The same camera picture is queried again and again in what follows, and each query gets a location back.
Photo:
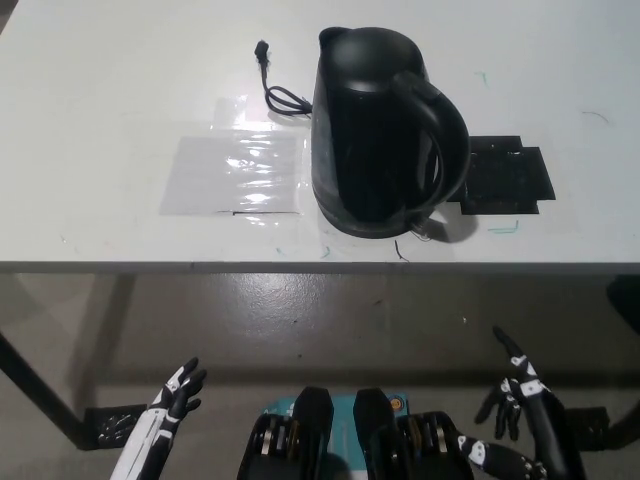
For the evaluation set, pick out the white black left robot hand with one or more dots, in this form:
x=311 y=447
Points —
x=157 y=425

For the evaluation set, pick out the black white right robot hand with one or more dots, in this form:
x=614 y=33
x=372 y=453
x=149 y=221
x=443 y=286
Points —
x=547 y=430

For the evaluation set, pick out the black electric kettle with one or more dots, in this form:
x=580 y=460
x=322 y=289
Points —
x=370 y=125

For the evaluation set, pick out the black kettle base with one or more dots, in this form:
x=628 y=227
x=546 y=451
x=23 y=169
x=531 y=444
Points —
x=350 y=226

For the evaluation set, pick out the black floor tape patch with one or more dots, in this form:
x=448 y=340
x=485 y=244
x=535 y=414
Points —
x=115 y=425
x=587 y=422

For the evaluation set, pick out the black metal table leg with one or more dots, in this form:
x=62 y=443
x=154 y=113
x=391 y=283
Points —
x=45 y=395

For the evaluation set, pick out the black square base mat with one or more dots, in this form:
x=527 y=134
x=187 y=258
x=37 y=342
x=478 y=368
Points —
x=505 y=175

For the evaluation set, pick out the large clear plastic sheet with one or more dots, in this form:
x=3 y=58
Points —
x=225 y=175

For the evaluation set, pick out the small clear tape patch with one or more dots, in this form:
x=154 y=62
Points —
x=235 y=112

